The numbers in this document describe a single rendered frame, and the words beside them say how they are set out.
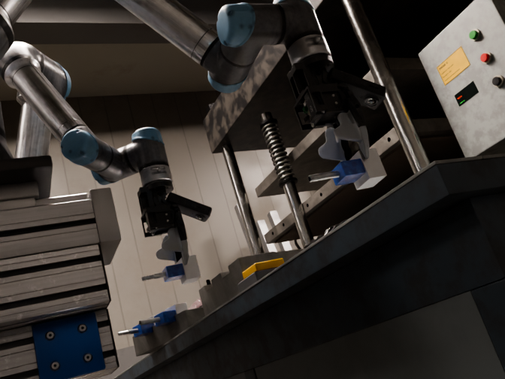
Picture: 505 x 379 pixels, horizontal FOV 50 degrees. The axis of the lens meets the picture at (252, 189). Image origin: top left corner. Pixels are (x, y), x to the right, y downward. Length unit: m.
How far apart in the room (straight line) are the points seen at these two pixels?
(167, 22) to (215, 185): 3.40
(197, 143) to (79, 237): 3.78
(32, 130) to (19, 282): 0.81
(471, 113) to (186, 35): 0.96
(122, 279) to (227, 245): 0.86
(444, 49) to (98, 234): 1.30
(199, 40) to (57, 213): 0.46
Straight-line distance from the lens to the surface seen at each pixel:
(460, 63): 1.79
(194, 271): 1.28
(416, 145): 1.75
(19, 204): 0.88
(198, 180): 4.44
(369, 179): 0.94
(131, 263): 4.07
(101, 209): 0.88
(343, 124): 0.95
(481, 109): 1.74
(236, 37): 1.00
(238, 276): 1.15
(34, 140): 1.58
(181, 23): 1.13
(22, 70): 1.50
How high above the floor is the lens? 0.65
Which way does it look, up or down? 19 degrees up
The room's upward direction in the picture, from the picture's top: 17 degrees counter-clockwise
